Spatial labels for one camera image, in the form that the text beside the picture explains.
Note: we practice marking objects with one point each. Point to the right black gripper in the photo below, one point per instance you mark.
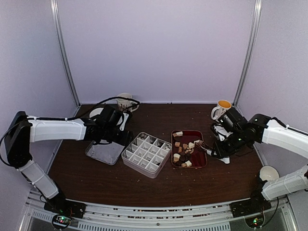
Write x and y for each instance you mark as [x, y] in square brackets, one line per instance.
[221, 152]

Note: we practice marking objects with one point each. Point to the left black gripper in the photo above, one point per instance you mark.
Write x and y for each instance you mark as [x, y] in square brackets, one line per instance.
[125, 139]

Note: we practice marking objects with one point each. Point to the lilac bunny tin lid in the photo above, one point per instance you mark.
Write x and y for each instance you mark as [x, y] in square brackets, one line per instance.
[107, 153]

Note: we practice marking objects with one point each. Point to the white metal tongs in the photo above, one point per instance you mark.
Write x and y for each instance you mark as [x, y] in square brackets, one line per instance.
[202, 146]

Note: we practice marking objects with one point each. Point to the lilac tin box with dividers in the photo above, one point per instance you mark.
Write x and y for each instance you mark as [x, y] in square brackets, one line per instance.
[147, 154]

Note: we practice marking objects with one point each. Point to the red chocolate tray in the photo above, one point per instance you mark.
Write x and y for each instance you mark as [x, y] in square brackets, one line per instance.
[185, 153]

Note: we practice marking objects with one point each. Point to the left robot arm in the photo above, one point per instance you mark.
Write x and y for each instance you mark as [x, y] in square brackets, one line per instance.
[25, 130]

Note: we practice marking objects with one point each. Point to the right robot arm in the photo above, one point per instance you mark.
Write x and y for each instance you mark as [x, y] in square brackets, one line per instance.
[282, 137]

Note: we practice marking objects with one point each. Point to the white bowl on saucer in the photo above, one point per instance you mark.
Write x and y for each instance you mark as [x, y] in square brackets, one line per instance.
[95, 112]

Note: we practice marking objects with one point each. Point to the white mug yellow inside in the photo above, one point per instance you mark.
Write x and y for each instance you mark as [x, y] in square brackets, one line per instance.
[220, 109]

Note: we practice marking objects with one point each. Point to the tall floral mug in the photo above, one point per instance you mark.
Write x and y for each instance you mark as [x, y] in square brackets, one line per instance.
[126, 104]

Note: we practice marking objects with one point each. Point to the white bowl near right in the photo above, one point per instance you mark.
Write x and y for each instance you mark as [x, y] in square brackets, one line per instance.
[267, 173]

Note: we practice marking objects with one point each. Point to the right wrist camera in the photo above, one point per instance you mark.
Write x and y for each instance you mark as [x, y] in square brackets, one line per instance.
[219, 131]

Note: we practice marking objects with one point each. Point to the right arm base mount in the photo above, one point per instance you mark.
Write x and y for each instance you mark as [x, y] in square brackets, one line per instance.
[252, 212]

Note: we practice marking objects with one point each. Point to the front aluminium rail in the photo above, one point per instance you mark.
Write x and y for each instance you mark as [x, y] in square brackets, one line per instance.
[214, 217]

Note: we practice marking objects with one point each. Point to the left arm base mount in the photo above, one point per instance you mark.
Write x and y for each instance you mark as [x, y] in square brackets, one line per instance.
[64, 216]

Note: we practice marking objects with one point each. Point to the right aluminium frame post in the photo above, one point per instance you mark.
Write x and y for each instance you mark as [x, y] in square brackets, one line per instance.
[249, 51]

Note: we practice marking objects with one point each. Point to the aluminium frame post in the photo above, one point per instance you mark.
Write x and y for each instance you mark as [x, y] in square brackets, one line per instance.
[249, 51]
[59, 33]

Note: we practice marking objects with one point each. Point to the left aluminium frame post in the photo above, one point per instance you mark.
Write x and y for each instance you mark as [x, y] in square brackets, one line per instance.
[59, 33]

